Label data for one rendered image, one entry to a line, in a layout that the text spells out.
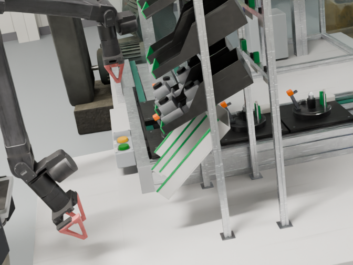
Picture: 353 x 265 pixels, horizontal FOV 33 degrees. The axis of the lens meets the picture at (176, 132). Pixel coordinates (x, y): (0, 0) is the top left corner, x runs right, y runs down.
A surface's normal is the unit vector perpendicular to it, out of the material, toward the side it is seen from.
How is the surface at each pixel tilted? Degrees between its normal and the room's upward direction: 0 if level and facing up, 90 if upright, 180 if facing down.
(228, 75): 90
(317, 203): 0
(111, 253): 0
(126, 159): 90
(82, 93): 102
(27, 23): 90
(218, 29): 90
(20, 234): 0
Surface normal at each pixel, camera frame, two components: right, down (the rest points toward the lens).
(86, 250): -0.14, -0.91
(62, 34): 0.08, 0.55
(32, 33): 0.18, 0.36
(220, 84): -0.04, 0.39
